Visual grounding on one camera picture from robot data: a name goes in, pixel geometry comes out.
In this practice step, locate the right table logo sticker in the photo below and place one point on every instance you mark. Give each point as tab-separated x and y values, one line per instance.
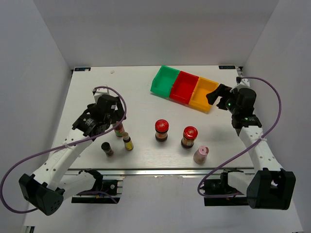
226	67

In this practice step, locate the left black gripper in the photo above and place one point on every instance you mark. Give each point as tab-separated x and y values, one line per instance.
118	113

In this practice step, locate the red lid jar left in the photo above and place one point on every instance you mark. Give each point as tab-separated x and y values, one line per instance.
161	130

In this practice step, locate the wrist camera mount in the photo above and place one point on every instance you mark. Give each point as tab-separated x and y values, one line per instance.
241	82
99	92

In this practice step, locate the red plastic bin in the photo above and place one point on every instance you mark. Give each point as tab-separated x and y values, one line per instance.
183	87

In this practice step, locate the aluminium table front rail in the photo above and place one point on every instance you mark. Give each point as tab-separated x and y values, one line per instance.
160	172

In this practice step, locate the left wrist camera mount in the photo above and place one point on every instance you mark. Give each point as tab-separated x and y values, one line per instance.
99	92

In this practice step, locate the table logo sticker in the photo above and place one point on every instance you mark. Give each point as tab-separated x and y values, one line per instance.
226	67
82	69

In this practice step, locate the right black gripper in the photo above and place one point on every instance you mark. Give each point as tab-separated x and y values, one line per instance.
222	91

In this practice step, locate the red lid jar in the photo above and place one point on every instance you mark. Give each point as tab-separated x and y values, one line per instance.
161	130
190	133

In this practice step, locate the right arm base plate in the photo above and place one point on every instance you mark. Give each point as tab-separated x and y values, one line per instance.
224	194

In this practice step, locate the left table logo sticker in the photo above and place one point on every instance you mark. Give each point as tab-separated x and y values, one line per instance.
82	69

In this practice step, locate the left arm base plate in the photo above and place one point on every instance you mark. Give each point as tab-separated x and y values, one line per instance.
109	193

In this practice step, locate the green plastic bin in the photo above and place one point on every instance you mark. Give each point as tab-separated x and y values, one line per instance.
163	81

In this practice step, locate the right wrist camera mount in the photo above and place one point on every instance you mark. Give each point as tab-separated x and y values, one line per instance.
241	82

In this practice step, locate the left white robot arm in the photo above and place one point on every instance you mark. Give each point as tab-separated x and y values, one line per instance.
46	188

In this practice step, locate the red lid jar right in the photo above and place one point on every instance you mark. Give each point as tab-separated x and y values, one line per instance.
190	133

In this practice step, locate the black cap spice jar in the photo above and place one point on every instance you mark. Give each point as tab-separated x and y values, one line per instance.
107	149

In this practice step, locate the yellow cap sauce bottle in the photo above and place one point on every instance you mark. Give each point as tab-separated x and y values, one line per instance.
119	130

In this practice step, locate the pink cap spice bottle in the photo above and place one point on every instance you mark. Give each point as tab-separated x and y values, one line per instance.
200	155

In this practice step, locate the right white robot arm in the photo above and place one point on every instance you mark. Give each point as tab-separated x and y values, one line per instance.
271	187

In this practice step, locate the small brown cap bottle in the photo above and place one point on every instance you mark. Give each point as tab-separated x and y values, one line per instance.
127	141

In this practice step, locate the yellow plastic bin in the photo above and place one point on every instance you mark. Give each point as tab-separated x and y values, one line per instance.
198	99

